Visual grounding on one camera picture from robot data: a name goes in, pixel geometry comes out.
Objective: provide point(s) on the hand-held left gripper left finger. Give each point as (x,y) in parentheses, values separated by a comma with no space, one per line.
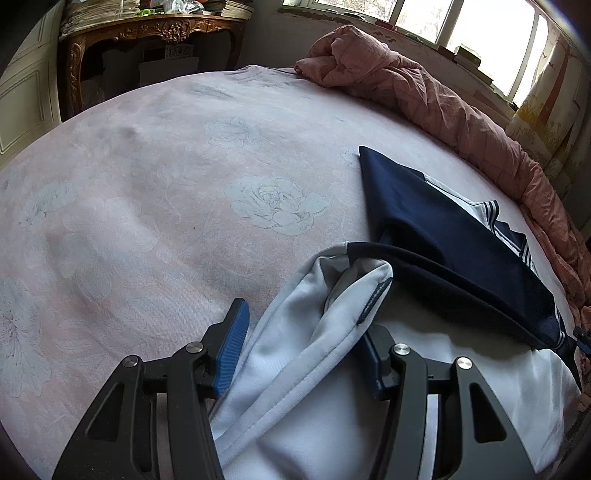
(231,350)

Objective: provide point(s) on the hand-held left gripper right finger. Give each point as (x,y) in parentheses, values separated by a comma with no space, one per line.
(377,364)

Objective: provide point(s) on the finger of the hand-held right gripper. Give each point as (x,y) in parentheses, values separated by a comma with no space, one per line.
(584,339)

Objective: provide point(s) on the white and navy baseball jacket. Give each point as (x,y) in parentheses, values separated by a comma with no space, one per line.
(438,240)

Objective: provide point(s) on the pink floral bed sheet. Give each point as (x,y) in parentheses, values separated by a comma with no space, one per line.
(161,207)

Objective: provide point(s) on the tree print curtain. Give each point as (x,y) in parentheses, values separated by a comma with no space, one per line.
(554,106)

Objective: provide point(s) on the pink quilt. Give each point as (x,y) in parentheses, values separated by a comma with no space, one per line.
(461,115)

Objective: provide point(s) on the white framed window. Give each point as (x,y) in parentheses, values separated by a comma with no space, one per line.
(485,55)

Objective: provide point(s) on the books on windowsill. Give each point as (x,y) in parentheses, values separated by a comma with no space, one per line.
(467,55)

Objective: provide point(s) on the carved wooden desk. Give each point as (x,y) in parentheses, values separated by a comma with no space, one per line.
(171,30)

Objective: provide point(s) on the white wardrobe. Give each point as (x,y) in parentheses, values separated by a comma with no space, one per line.
(27,92)

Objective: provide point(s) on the stack of books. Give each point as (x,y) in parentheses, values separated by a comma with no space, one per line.
(231,9)

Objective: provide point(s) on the clear plastic bag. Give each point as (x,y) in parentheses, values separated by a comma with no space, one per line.
(176,5)

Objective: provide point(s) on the stack of papers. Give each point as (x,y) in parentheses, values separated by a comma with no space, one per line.
(97,16)

